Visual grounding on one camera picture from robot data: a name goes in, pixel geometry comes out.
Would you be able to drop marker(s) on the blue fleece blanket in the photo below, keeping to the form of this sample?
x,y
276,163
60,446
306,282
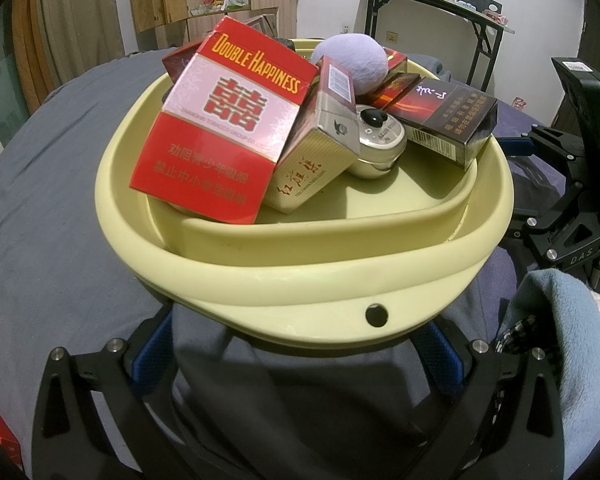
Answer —
x,y
570,360

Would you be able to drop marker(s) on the glossy red cigarette box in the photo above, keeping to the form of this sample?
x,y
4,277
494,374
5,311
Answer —
x,y
177,62

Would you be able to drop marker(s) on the round silver tin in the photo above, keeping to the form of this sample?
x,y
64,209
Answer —
x,y
380,135

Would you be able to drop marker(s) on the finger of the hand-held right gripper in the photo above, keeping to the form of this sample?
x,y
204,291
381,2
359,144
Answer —
x,y
517,146
565,240

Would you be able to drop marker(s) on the small pink item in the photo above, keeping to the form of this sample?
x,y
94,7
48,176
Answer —
x,y
519,102

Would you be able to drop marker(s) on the orange curtain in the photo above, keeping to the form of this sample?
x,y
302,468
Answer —
x,y
27,45

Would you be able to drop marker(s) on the red and white cigarette box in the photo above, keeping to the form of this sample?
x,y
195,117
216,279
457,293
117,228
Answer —
x,y
220,125

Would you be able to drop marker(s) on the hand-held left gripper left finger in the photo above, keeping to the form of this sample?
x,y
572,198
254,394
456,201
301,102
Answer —
x,y
147,357

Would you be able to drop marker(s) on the wall socket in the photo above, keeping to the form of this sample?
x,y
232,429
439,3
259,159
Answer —
x,y
392,37

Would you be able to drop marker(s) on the beige curtain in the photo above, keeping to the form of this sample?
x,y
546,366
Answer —
x,y
80,10

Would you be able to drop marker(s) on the dark red orange cigarette box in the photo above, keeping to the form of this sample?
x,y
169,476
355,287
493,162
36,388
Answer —
x,y
395,87

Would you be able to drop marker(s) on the black white checked cloth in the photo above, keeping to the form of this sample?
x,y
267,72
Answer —
x,y
512,335

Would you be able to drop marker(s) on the purple plush ball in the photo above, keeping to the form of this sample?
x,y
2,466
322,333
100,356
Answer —
x,y
355,60

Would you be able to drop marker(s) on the black cigarette box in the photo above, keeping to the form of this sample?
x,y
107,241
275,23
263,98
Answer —
x,y
445,110

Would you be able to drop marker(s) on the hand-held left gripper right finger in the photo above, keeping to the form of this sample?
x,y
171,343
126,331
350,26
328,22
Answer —
x,y
445,357

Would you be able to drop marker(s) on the yellow plastic basin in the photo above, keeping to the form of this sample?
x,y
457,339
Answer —
x,y
330,280

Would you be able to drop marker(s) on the beige gold cigarette box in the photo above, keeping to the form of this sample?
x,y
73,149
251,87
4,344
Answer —
x,y
310,170

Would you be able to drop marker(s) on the red white item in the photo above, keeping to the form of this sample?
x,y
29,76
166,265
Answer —
x,y
496,15

